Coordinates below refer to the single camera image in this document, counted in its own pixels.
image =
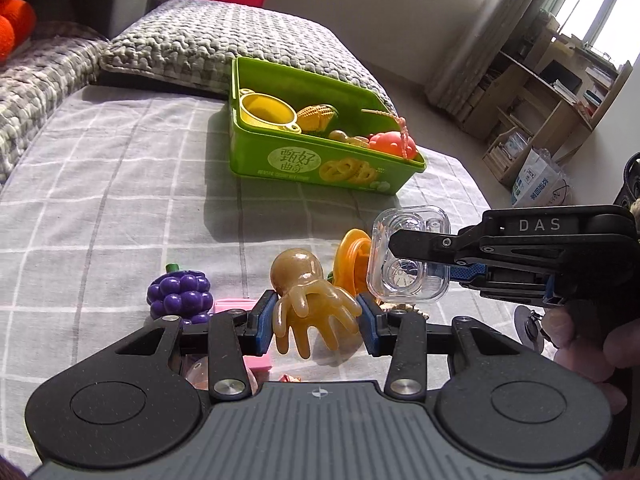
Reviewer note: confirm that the brown toy piece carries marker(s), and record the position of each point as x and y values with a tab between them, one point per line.
345	137

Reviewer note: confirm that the grey curtain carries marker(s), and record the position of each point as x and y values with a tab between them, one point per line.
490	35

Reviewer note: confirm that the person's right hand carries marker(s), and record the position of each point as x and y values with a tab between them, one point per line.
585	360

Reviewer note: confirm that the yellow toy funnel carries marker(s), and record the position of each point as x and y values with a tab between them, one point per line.
262	107

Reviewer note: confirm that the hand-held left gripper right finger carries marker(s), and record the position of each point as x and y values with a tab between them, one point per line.
370	325

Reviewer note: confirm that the green plastic box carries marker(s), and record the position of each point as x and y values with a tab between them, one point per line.
260	160

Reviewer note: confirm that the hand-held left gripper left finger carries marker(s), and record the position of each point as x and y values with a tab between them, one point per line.
264	320

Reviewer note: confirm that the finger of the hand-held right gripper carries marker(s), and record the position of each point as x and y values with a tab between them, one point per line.
500	240
467	274

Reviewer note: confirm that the grey quilted cushion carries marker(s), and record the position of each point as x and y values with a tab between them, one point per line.
225	45

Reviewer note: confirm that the pink toy pig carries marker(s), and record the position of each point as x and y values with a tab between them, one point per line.
387	144

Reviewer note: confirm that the grey sofa armrest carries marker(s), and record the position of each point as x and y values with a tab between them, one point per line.
125	0

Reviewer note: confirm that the grey quilted sofa cover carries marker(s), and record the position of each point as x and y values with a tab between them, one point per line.
40	90

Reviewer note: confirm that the amber toy octopus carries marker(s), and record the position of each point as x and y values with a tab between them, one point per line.
300	280

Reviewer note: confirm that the clear plastic case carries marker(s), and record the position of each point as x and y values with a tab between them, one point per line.
400	220

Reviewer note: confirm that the grey checked bed sheet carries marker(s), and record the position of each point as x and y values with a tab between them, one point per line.
125	185

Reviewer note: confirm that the white cardboard box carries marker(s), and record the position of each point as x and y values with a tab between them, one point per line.
537	180

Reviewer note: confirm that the orange plush cushion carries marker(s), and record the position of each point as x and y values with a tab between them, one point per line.
12	15

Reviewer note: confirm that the orange toy disc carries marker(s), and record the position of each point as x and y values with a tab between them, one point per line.
350	260

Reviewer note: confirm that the wooden shelf unit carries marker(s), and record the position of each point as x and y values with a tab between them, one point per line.
545	105

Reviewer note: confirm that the toy corn cob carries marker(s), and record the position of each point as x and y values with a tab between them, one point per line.
317	115

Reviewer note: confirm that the pink toy block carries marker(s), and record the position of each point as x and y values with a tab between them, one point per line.
230	304

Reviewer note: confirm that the purple toy grapes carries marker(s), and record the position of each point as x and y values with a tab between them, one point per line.
180	292

